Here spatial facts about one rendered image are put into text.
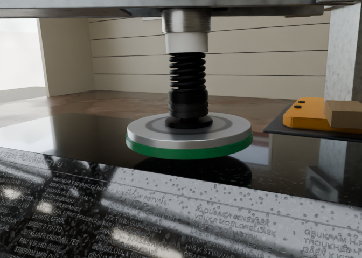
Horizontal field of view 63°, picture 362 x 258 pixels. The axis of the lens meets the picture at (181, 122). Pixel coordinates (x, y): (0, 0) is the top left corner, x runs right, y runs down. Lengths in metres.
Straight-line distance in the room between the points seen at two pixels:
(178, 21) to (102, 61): 8.75
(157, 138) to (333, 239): 0.25
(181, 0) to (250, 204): 0.29
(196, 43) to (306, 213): 0.28
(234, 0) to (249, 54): 6.36
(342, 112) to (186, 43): 0.60
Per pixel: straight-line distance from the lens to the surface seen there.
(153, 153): 0.43
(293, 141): 0.63
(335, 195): 0.42
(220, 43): 7.04
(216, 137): 0.42
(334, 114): 0.96
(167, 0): 0.45
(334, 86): 1.27
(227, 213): 0.40
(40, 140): 0.71
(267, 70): 6.70
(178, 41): 0.47
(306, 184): 0.44
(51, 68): 8.62
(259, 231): 0.39
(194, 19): 0.46
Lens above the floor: 1.00
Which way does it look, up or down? 13 degrees down
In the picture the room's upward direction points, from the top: 2 degrees counter-clockwise
